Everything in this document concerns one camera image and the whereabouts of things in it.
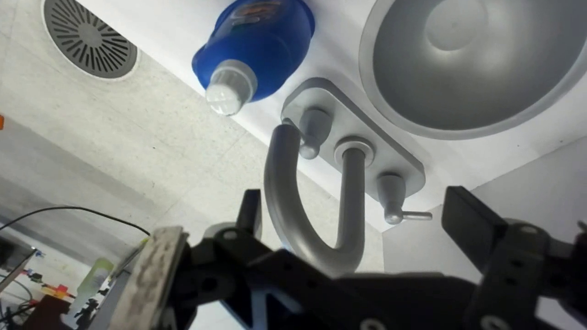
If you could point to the white toy kitchen unit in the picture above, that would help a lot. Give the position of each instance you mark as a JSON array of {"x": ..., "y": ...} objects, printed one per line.
[{"x": 342, "y": 55}]

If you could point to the grey curved toy tap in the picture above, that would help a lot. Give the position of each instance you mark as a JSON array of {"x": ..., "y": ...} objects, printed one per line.
[{"x": 349, "y": 201}]

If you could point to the round grey floor grille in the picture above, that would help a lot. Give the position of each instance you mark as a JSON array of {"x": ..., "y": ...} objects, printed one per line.
[{"x": 89, "y": 36}]

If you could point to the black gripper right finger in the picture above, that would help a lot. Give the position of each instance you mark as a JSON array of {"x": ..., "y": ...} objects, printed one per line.
[{"x": 507, "y": 262}]

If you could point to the blue plastic bottle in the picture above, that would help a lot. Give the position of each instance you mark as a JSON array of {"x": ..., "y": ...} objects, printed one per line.
[{"x": 263, "y": 42}]

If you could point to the grey round sink basin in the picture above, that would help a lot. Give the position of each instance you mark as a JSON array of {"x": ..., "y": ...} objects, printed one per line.
[{"x": 470, "y": 60}]

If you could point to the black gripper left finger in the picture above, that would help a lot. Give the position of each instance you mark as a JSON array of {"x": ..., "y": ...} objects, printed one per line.
[{"x": 153, "y": 275}]

